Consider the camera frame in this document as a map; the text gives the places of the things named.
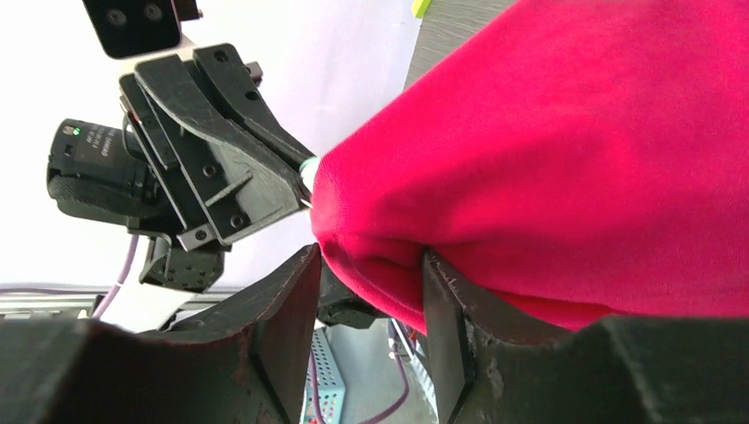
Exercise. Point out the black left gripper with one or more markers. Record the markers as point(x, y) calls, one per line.
point(225, 166)

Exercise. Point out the pink red garment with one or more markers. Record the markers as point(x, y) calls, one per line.
point(574, 158)

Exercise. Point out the lime green block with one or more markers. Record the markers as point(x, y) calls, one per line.
point(419, 7)

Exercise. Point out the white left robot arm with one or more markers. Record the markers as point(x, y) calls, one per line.
point(100, 175)

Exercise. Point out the round white brooch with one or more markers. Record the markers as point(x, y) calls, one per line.
point(308, 170)

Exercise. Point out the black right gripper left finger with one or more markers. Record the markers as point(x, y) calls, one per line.
point(244, 360)

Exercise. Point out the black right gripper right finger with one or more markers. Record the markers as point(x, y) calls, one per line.
point(491, 363)

